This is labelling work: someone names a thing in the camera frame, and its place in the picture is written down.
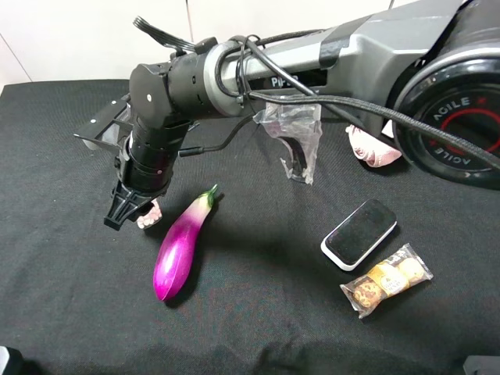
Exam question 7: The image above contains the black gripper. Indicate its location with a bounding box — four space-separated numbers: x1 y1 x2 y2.
104 120 191 230

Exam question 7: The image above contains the jar of pink beads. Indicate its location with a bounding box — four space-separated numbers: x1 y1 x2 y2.
136 199 163 230

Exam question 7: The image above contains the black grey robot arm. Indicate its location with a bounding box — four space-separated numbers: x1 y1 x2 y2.
104 1 499 230

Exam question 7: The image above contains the purple eggplant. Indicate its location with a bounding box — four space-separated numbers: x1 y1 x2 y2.
152 184 218 302

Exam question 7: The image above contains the black table cloth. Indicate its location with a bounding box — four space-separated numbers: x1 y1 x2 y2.
1 80 499 374

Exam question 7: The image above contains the clear plastic wrap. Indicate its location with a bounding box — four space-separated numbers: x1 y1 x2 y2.
253 102 323 185

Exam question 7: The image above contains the black white phone-like device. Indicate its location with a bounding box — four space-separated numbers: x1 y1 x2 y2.
320 199 397 272

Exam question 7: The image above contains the pink rolled towel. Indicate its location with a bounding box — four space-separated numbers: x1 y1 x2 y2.
345 125 402 168

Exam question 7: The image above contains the wrapped chocolate balls pack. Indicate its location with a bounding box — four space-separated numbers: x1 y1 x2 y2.
340 243 434 319

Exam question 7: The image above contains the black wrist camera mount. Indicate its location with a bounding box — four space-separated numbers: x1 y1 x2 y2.
73 94 133 153

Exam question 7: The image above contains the black braided cable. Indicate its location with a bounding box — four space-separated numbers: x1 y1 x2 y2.
177 34 500 171

